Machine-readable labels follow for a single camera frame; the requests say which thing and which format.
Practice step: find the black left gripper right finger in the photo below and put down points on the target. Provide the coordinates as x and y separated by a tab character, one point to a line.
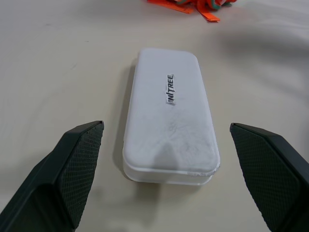
270	174

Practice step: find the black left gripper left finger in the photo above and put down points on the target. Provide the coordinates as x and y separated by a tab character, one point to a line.
60	174

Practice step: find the white Initree case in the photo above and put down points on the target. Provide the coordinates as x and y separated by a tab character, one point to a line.
170	116

